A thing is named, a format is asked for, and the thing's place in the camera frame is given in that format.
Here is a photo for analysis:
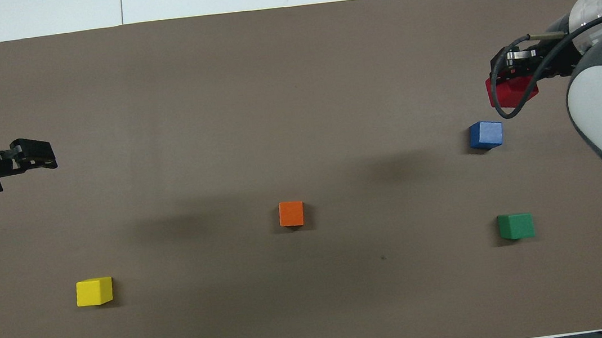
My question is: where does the yellow wooden block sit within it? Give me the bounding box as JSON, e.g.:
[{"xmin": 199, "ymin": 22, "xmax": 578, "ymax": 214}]
[{"xmin": 75, "ymin": 276, "xmax": 115, "ymax": 308}]

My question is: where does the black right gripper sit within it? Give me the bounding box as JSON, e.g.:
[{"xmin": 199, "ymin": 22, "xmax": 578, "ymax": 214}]
[{"xmin": 486, "ymin": 16, "xmax": 586, "ymax": 85}]

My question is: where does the red wooden block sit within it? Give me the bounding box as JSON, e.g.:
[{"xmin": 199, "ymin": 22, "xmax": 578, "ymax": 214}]
[{"xmin": 484, "ymin": 71, "xmax": 541, "ymax": 110}]

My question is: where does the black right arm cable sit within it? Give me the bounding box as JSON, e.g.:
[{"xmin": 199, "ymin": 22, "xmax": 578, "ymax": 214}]
[{"xmin": 483, "ymin": 10, "xmax": 602, "ymax": 122}]

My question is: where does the orange wooden block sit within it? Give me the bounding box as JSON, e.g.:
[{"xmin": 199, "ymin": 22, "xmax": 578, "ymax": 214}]
[{"xmin": 277, "ymin": 199, "xmax": 306, "ymax": 229}]

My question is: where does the blue wooden block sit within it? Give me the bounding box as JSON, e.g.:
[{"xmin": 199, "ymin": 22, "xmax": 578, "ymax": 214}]
[{"xmin": 467, "ymin": 119, "xmax": 505, "ymax": 151}]

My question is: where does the green wooden block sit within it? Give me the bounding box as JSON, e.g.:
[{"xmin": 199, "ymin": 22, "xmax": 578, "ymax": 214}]
[{"xmin": 497, "ymin": 211, "xmax": 536, "ymax": 242}]

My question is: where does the brown paper mat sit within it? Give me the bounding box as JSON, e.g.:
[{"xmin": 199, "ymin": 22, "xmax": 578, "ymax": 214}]
[{"xmin": 0, "ymin": 0, "xmax": 602, "ymax": 338}]

